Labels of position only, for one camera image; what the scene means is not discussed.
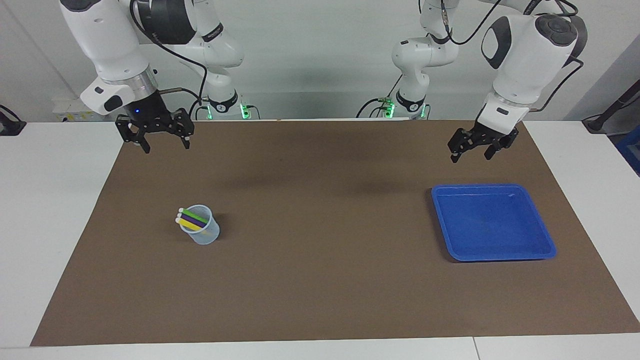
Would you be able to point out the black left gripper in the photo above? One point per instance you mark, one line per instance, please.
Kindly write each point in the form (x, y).
(480, 137)

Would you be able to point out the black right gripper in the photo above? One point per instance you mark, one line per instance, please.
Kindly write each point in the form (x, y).
(155, 122)

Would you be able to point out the green pen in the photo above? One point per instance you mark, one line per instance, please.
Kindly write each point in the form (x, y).
(195, 216)

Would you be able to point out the purple pen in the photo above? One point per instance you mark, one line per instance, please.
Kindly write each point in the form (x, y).
(192, 221)

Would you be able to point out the yellow pen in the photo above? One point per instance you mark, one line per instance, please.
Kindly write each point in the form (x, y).
(187, 225)

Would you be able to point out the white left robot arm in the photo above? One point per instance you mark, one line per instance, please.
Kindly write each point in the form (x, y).
(525, 60)

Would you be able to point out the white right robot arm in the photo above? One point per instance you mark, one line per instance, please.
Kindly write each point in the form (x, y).
(100, 40)

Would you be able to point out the blue plastic tray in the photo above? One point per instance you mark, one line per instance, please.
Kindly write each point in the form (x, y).
(492, 225)

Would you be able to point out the translucent plastic cup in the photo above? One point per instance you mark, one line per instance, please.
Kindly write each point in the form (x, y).
(206, 235)

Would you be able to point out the black stand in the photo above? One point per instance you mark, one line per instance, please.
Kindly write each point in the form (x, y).
(600, 122)

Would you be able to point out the blue crate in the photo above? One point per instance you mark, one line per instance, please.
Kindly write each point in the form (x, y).
(631, 150)

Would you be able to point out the brown table mat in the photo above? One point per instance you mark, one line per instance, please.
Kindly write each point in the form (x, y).
(320, 280)

